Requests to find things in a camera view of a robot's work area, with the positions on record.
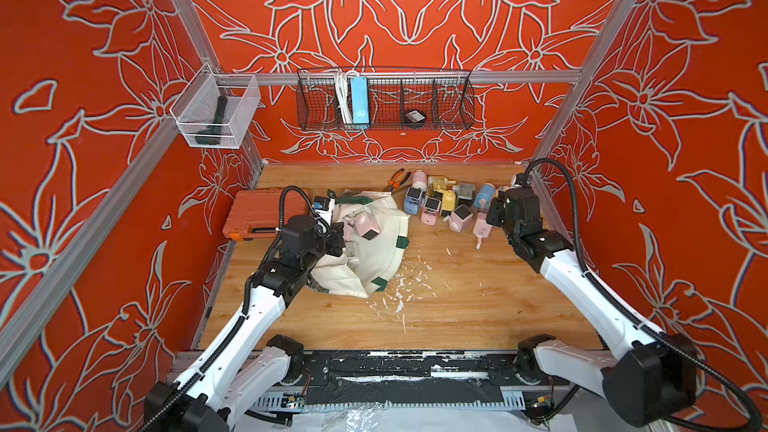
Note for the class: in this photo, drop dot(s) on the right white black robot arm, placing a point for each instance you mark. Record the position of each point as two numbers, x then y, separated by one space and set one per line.
643 374

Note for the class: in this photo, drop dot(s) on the black wire wall basket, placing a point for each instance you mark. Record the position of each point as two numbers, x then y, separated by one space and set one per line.
445 96

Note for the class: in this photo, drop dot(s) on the grey clear pencil sharpener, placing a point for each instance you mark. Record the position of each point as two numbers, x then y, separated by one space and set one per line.
465 194

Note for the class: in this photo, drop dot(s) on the cream tote bag green handles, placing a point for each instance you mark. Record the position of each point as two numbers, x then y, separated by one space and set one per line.
365 266

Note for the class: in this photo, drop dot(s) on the light blue box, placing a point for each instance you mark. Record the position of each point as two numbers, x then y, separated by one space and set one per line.
359 100

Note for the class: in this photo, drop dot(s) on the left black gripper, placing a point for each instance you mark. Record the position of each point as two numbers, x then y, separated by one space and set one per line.
335 238

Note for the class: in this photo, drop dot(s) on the dark green flashlight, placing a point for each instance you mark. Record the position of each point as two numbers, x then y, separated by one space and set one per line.
211 134

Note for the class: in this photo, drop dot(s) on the orange plastic tool case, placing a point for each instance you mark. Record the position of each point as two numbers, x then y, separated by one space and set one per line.
254 215

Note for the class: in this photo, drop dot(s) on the clear acrylic wall bin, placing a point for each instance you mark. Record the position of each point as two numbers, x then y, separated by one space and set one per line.
195 107

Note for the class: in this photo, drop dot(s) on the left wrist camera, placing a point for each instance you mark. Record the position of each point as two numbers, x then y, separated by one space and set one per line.
324 207

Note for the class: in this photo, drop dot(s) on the orange handled pliers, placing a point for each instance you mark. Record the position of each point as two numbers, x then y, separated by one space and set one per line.
397 180

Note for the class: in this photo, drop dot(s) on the pink cube sharpener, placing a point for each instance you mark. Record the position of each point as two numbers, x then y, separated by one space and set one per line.
460 218

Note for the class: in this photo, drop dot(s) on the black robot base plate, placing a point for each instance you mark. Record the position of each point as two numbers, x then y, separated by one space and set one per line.
346 379

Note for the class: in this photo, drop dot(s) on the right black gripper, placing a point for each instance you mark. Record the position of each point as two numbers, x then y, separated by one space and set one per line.
498 215

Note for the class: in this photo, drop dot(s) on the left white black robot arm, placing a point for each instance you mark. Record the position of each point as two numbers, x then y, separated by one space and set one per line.
224 382

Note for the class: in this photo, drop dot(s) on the blue grey square sharpener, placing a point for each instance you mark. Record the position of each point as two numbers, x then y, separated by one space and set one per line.
413 200

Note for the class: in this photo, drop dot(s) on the pink square pencil sharpener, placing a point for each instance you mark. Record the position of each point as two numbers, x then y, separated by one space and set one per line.
366 226

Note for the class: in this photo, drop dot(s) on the yellow tall pencil sharpener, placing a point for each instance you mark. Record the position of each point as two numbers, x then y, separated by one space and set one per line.
448 202

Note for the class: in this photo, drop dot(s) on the small black device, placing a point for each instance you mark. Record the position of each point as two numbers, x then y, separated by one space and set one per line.
414 118

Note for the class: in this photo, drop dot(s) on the blue pencil sharpener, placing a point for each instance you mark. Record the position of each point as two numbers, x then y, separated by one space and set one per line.
484 196

